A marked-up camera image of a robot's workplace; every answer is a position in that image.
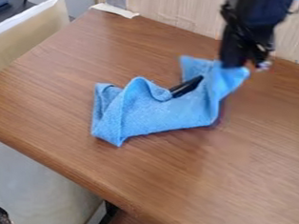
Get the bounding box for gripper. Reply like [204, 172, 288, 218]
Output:
[214, 3, 280, 73]

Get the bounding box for blue cloth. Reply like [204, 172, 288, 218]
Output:
[89, 49, 253, 155]

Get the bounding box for light wooden board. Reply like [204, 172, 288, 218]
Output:
[90, 0, 299, 69]

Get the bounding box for white paper piece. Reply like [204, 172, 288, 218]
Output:
[89, 1, 143, 21]

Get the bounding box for black table leg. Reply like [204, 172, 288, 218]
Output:
[92, 199, 121, 224]

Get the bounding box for cardboard box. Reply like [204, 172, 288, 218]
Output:
[0, 0, 72, 83]

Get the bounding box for black desk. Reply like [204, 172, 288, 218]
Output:
[0, 0, 38, 31]

